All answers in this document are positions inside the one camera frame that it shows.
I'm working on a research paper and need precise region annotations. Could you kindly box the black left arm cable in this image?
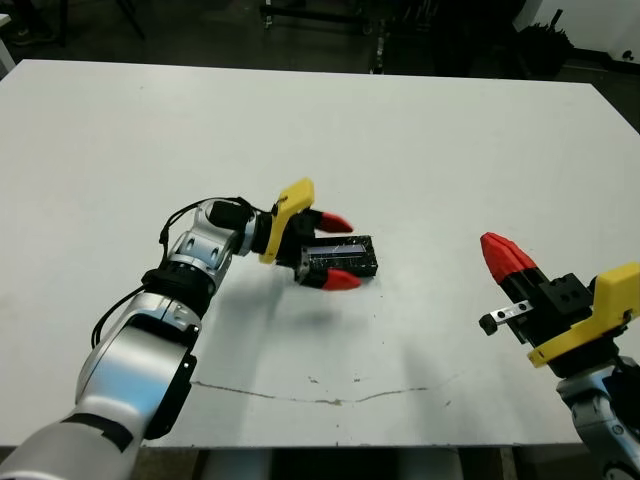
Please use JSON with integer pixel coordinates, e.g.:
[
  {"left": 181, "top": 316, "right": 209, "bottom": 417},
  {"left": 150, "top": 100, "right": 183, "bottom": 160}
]
[{"left": 89, "top": 196, "right": 257, "bottom": 352}]

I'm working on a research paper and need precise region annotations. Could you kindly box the black gantry stand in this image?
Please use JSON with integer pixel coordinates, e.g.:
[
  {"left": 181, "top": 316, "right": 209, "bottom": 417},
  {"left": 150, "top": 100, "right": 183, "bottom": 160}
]
[{"left": 262, "top": 0, "right": 374, "bottom": 37}]

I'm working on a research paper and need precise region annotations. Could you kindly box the black camera box lid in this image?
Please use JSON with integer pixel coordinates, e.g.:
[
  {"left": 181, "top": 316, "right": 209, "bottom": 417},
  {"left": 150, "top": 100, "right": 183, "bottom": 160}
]
[{"left": 299, "top": 234, "right": 380, "bottom": 282}]

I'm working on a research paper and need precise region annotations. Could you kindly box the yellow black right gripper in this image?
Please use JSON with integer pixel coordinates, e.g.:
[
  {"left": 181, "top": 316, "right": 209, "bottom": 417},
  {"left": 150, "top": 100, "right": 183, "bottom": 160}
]
[{"left": 478, "top": 232, "right": 640, "bottom": 369}]

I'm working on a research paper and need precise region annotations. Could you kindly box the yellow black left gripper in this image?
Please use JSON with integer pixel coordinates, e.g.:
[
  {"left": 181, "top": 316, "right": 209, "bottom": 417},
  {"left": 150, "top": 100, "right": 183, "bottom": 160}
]
[{"left": 258, "top": 177, "right": 364, "bottom": 293}]

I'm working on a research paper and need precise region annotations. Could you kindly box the black tripod bag pile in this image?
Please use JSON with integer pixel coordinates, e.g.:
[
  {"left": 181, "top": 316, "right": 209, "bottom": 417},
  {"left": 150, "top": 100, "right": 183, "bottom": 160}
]
[{"left": 517, "top": 8, "right": 574, "bottom": 77}]

